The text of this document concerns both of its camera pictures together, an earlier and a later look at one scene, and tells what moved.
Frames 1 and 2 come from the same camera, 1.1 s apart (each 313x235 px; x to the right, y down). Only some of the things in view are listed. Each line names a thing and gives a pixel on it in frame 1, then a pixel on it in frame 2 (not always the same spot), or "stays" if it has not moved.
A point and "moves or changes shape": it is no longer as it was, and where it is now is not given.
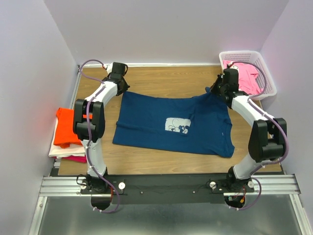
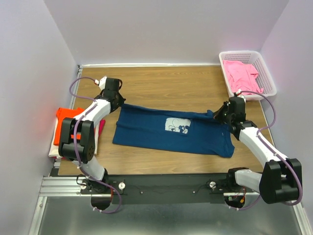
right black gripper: [213, 88] -> [217, 115]
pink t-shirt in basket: [248, 73] stays
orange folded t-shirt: [64, 136] stays
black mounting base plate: [165, 189] stays
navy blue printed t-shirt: [196, 125] moves or changes shape
